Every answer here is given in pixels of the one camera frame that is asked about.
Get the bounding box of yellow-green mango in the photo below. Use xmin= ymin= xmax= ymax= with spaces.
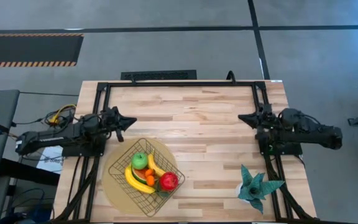
xmin=147 ymin=152 xmax=167 ymax=178

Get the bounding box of black perforated floor grille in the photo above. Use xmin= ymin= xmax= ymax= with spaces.
xmin=120 ymin=69 xmax=198 ymax=82

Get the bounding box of black floor beam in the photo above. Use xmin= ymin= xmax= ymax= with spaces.
xmin=0 ymin=157 xmax=61 ymax=187

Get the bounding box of red plastic apple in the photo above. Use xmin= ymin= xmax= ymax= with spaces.
xmin=158 ymin=171 xmax=180 ymax=192

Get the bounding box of black hazard-striped floor mat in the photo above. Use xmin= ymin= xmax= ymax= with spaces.
xmin=0 ymin=33 xmax=85 ymax=68

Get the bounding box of white paper sheet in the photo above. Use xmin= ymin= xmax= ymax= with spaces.
xmin=37 ymin=146 xmax=65 ymax=174

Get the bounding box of green plastic apple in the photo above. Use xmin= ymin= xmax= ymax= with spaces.
xmin=131 ymin=152 xmax=149 ymax=170

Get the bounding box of gold wire basket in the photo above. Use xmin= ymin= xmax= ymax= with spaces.
xmin=108 ymin=138 xmax=186 ymax=218

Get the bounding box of artificial plant in white pot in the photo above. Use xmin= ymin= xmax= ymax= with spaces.
xmin=235 ymin=164 xmax=285 ymax=215

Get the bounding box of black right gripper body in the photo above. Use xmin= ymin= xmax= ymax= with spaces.
xmin=255 ymin=103 xmax=275 ymax=139

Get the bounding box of tangerine pair with thin stem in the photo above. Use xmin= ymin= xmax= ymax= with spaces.
xmin=144 ymin=168 xmax=156 ymax=187

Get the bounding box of black aluminium table frame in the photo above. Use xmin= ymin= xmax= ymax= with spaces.
xmin=51 ymin=80 xmax=319 ymax=224

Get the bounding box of black cable bundle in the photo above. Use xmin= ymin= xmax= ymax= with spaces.
xmin=11 ymin=105 xmax=76 ymax=128

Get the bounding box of yellow plastic banana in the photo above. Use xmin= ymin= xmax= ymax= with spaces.
xmin=124 ymin=164 xmax=157 ymax=195

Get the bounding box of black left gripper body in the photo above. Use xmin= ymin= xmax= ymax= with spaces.
xmin=100 ymin=106 xmax=124 ymax=143

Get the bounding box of yellow cable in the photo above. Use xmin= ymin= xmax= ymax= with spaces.
xmin=48 ymin=103 xmax=78 ymax=126

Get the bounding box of round woven straw mat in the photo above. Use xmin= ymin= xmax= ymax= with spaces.
xmin=101 ymin=138 xmax=179 ymax=215

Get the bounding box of plastic watermelon slice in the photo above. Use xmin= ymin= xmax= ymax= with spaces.
xmin=131 ymin=167 xmax=151 ymax=185

